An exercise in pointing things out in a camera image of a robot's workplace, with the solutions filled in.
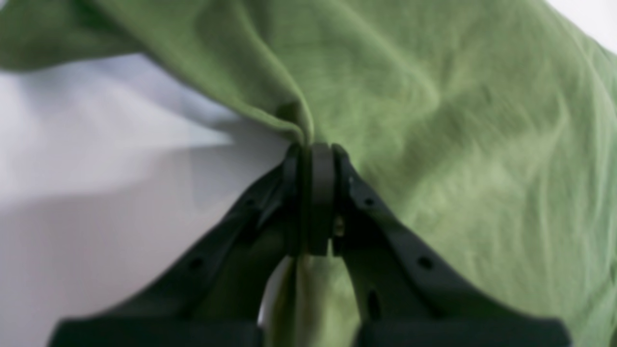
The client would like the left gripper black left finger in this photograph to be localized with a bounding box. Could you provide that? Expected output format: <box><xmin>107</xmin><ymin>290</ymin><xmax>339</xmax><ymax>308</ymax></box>
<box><xmin>49</xmin><ymin>144</ymin><xmax>303</xmax><ymax>347</ymax></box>

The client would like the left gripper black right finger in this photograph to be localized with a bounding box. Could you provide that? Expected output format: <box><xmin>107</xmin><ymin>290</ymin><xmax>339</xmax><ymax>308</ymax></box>
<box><xmin>308</xmin><ymin>144</ymin><xmax>572</xmax><ymax>347</ymax></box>

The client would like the green T-shirt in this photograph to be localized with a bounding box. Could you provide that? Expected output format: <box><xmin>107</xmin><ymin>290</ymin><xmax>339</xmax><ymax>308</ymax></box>
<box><xmin>1</xmin><ymin>0</ymin><xmax>616</xmax><ymax>347</ymax></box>

